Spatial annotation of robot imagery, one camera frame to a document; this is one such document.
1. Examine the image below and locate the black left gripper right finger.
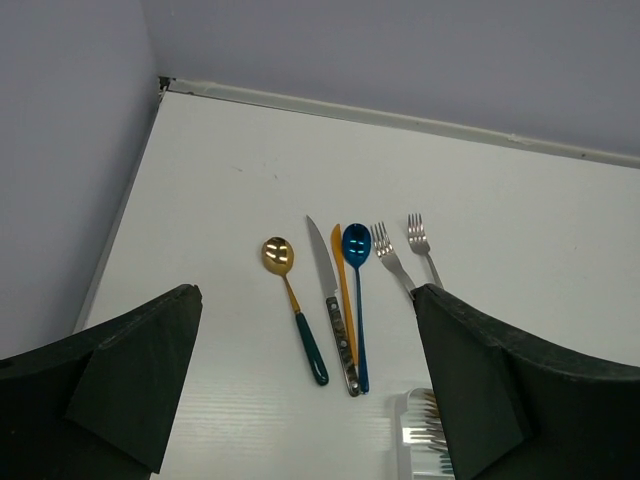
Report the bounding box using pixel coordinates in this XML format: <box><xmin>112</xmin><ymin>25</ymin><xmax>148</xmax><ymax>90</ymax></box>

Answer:
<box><xmin>412</xmin><ymin>284</ymin><xmax>639</xmax><ymax>479</ymax></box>

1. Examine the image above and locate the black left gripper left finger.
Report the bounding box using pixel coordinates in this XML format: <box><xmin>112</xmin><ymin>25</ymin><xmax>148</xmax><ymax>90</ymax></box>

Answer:
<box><xmin>1</xmin><ymin>284</ymin><xmax>203</xmax><ymax>479</ymax></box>

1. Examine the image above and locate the gold fork dark-green handle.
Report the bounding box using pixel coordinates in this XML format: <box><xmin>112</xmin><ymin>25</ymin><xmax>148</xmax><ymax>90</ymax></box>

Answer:
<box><xmin>407</xmin><ymin>389</ymin><xmax>440</xmax><ymax>418</ymax></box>

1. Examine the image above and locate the teal plastic fork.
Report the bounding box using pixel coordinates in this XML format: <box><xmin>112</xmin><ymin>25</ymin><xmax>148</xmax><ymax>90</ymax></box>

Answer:
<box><xmin>435</xmin><ymin>449</ymin><xmax>454</xmax><ymax>475</ymax></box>

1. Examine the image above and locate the fork with teal marbled handle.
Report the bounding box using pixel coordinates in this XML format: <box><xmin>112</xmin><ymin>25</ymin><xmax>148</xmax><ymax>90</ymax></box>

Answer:
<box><xmin>402</xmin><ymin>425</ymin><xmax>447</xmax><ymax>450</ymax></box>

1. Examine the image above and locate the white three-compartment tray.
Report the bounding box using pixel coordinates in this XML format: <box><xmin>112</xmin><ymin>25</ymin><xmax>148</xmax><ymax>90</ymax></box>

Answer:
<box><xmin>394</xmin><ymin>387</ymin><xmax>455</xmax><ymax>480</ymax></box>

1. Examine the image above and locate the all-silver fork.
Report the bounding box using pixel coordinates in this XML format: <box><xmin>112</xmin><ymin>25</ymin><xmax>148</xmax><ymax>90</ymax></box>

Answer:
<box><xmin>407</xmin><ymin>213</ymin><xmax>444</xmax><ymax>289</ymax></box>

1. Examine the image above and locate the blue metallic spoon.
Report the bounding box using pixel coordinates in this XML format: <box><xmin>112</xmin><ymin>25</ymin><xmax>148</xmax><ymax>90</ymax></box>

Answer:
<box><xmin>342</xmin><ymin>223</ymin><xmax>371</xmax><ymax>394</ymax></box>

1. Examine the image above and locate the orange plastic knife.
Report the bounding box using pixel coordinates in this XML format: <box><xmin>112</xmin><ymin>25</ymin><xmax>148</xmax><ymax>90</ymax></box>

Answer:
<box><xmin>330</xmin><ymin>224</ymin><xmax>358</xmax><ymax>365</ymax></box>

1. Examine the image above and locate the knife with marbled dark handle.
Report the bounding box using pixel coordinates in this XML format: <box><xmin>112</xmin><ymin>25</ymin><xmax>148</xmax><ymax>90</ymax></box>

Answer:
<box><xmin>306</xmin><ymin>215</ymin><xmax>361</xmax><ymax>397</ymax></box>

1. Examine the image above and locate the fork with dark marbled handle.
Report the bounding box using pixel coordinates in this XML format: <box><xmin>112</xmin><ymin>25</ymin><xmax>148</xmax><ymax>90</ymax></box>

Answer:
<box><xmin>371</xmin><ymin>222</ymin><xmax>416</xmax><ymax>300</ymax></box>

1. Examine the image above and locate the gold spoon dark-green handle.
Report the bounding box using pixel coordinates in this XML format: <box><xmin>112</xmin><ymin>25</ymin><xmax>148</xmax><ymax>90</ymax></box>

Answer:
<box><xmin>261</xmin><ymin>236</ymin><xmax>329</xmax><ymax>386</ymax></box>

